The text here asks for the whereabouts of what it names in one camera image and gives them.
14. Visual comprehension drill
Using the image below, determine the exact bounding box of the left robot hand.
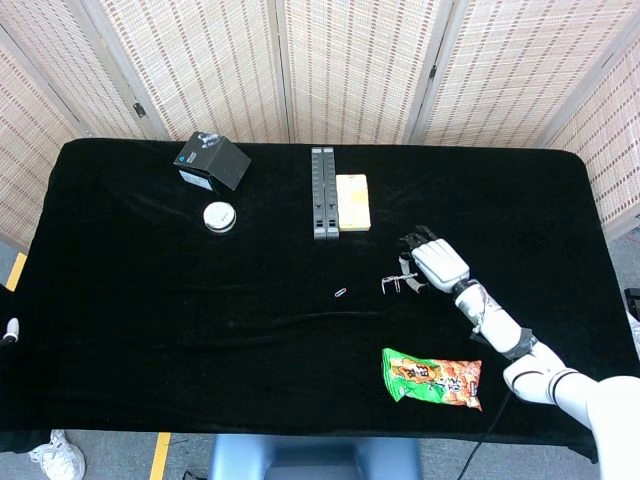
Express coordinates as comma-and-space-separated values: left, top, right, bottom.
0, 315, 22, 346

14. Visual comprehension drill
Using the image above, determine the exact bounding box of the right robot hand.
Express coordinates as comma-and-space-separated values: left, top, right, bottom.
398, 224, 472, 295

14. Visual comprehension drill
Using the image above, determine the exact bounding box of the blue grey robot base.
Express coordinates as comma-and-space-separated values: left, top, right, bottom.
207, 433, 424, 480

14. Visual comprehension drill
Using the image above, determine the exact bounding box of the yellow floor tape strip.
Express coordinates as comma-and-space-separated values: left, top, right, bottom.
3, 252, 27, 292
149, 432, 171, 480

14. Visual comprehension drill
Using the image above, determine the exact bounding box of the beige rectangular block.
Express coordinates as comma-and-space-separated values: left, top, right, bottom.
334, 173, 373, 233

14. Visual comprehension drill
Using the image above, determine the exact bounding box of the black trouser leg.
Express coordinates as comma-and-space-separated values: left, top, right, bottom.
0, 427, 54, 455

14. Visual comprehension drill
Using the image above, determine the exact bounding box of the green snack bag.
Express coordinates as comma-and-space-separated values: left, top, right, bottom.
381, 347, 484, 413

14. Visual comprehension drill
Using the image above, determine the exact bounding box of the grey long stapler bar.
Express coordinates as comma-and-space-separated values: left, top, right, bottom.
310, 146, 342, 241

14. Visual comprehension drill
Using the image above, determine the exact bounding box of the white sneaker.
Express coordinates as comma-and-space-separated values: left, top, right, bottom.
27, 428, 87, 480

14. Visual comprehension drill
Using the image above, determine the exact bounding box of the woven bamboo screen panel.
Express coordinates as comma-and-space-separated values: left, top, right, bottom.
275, 0, 456, 145
82, 0, 292, 144
407, 0, 640, 149
0, 0, 161, 141
542, 34, 640, 241
0, 24, 84, 251

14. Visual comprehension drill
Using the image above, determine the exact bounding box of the black velvet tablecloth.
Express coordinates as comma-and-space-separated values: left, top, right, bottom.
0, 138, 640, 465

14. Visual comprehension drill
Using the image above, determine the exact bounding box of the black cardboard box open lid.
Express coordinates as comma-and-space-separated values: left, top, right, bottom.
172, 130, 253, 195

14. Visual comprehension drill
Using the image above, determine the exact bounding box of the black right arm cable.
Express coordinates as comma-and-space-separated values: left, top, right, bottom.
457, 392, 511, 480

